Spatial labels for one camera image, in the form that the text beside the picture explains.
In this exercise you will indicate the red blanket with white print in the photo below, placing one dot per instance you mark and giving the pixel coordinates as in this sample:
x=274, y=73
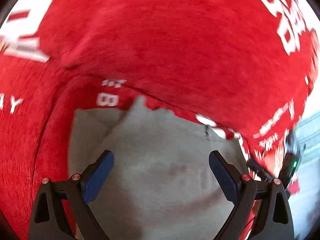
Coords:
x=246, y=69

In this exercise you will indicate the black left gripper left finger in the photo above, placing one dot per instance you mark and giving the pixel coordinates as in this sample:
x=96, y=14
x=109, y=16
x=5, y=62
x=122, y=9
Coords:
x=48, y=217

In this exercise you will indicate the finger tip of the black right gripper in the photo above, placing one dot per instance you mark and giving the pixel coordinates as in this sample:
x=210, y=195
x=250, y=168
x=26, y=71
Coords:
x=259, y=170

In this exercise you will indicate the grey small garment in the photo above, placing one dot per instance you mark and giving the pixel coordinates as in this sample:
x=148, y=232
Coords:
x=161, y=186

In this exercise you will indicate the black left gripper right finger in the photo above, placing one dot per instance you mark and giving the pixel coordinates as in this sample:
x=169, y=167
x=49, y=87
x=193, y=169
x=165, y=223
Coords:
x=273, y=220

